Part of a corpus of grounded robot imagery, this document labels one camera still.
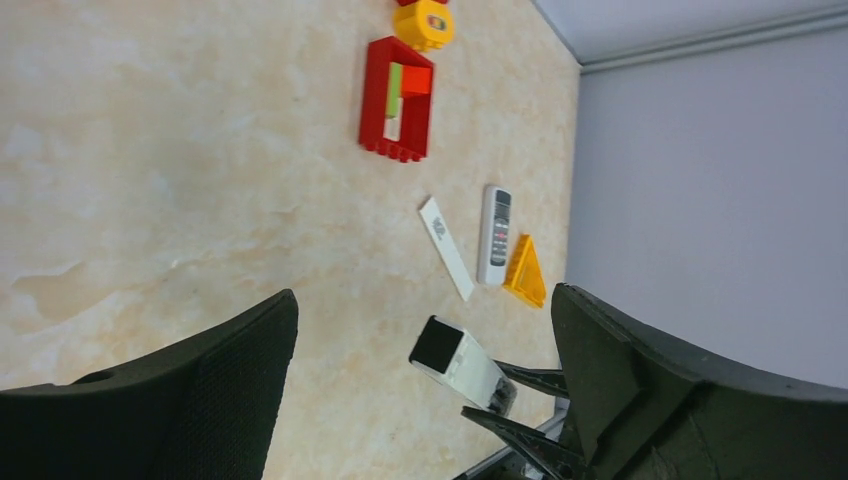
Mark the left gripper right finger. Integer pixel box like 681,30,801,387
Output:
551,283,847,479

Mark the green toy cylinder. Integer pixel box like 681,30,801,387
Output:
385,62,404,119

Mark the yellow toy ring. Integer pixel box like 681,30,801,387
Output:
392,0,456,53

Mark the white rectangular stick device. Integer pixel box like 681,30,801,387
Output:
408,315,517,417

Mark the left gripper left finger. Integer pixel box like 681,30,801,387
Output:
1,289,298,479

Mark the yellow triangular toy frame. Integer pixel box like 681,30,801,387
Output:
503,234,547,309

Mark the white remote control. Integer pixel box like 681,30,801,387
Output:
477,185,512,285

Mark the red toy brick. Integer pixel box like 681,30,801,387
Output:
358,36,435,163

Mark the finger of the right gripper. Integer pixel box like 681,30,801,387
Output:
461,406,593,479
495,361,570,399

